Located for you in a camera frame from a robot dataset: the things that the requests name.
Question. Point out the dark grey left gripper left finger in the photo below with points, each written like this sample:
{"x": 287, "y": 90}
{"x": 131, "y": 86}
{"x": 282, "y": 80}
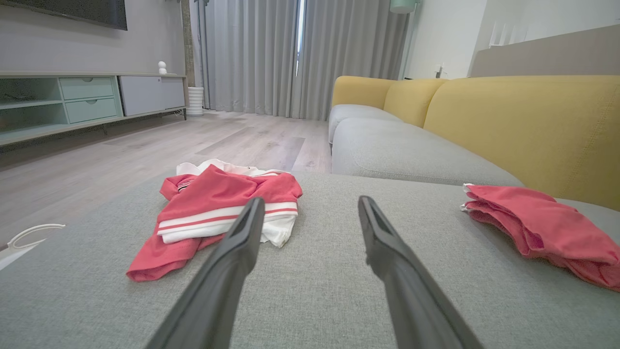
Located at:
{"x": 218, "y": 300}

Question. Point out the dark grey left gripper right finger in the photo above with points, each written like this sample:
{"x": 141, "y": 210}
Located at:
{"x": 416, "y": 300}

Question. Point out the red and white shirt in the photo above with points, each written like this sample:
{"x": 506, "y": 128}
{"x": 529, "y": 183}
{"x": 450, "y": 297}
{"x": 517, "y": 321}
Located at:
{"x": 218, "y": 194}

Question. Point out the red garment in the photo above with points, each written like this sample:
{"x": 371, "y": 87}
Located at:
{"x": 533, "y": 218}

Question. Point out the white curved plastic piece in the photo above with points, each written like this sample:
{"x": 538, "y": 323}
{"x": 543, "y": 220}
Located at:
{"x": 48, "y": 226}

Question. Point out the white ribbed plant pot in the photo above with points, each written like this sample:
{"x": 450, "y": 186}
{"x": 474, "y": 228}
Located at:
{"x": 195, "y": 102}

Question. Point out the wide yellow sofa backrest cushion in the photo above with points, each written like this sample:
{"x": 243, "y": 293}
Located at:
{"x": 533, "y": 126}

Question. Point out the grey and mint TV cabinet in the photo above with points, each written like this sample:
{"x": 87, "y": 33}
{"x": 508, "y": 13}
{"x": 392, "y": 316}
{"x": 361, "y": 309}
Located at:
{"x": 145, "y": 92}

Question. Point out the small white figurine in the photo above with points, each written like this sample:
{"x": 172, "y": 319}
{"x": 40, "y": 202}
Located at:
{"x": 162, "y": 69}

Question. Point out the grey pleated curtain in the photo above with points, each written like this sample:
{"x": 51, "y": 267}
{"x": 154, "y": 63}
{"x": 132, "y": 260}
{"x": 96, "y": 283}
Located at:
{"x": 252, "y": 58}

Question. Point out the taupe low partition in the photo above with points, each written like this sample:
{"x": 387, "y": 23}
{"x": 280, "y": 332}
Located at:
{"x": 557, "y": 55}

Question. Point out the floor lamp with green shade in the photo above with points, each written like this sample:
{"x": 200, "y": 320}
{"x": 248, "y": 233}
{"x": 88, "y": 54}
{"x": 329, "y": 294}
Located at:
{"x": 403, "y": 6}

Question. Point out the black flat screen television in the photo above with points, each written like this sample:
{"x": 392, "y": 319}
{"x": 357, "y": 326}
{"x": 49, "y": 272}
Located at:
{"x": 72, "y": 9}

